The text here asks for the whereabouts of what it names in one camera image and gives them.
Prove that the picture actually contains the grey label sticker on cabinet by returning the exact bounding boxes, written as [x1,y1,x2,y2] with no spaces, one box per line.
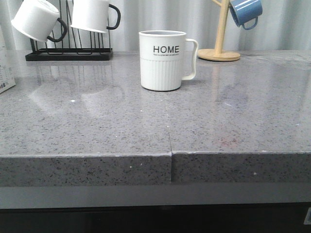
[304,207,311,225]

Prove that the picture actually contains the Pascual whole milk carton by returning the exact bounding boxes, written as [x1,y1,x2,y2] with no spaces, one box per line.
[0,28,16,93]

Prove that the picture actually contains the blue enamel mug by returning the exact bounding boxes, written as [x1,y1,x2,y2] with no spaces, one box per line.
[229,0,263,30]

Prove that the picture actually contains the tilted white enamel mug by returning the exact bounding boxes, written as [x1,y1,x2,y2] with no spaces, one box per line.
[11,0,68,43]

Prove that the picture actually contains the upright white enamel mug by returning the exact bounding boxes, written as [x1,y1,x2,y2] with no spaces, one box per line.
[71,0,121,33]

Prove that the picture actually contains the black wire mug rack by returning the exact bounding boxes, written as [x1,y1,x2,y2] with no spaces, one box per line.
[25,0,113,61]

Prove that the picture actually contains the white HOME ribbed cup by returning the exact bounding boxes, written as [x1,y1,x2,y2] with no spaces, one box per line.
[139,30,198,91]

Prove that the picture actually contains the wooden mug tree stand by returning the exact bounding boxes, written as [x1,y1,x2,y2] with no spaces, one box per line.
[197,0,240,62]

